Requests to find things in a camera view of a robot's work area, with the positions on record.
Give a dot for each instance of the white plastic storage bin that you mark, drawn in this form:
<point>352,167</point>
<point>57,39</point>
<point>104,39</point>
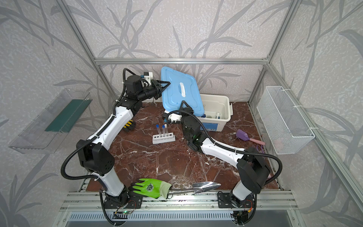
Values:
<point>218,112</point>

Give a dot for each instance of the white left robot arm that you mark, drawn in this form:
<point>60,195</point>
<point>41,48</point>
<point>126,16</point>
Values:
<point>94,154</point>

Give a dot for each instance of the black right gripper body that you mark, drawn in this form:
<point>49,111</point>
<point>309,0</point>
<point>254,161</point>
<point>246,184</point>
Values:
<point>184,110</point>

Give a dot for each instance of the white wire mesh basket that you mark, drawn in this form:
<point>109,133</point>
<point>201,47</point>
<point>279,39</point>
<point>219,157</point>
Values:
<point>287,129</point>

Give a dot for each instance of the green work glove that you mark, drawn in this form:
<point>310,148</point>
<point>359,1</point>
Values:
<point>149,187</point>

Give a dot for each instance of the purple pink plastic scoop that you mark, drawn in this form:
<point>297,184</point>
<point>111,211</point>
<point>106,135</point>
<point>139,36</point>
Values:
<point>244,136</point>

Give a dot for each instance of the blue plastic bin lid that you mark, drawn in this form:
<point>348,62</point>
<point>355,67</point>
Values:
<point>183,87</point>

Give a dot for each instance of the white stoppered test tube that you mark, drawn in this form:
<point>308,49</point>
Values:
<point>166,129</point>

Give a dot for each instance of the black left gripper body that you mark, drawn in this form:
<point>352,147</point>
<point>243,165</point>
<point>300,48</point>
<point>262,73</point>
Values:
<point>156,88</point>

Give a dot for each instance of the silver metal trowel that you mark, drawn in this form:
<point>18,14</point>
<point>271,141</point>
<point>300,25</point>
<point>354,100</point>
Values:
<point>197,188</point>

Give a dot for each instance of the white test tube rack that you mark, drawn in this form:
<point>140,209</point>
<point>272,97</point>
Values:
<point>158,139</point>

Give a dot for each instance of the yellow black work glove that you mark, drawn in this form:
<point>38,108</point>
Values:
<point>129,126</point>

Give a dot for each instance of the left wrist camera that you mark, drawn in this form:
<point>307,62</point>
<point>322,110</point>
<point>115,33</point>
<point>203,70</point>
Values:
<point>147,76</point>

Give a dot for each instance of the clear plastic wall shelf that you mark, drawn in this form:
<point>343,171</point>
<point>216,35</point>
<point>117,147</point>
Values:
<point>46,133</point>

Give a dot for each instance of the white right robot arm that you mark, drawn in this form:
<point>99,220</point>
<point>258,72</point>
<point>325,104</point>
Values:
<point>255,169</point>

